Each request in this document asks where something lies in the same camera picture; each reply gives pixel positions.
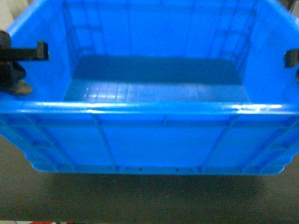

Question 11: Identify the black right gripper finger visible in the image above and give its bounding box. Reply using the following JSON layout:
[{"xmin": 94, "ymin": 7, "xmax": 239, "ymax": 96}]
[{"xmin": 284, "ymin": 48, "xmax": 299, "ymax": 68}]

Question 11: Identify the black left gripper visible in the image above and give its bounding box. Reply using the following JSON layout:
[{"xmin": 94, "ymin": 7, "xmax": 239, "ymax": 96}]
[{"xmin": 0, "ymin": 30, "xmax": 49, "ymax": 95}]

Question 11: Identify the large blue plastic crate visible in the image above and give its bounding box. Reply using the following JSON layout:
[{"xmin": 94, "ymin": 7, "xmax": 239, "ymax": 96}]
[{"xmin": 0, "ymin": 0, "xmax": 299, "ymax": 175}]

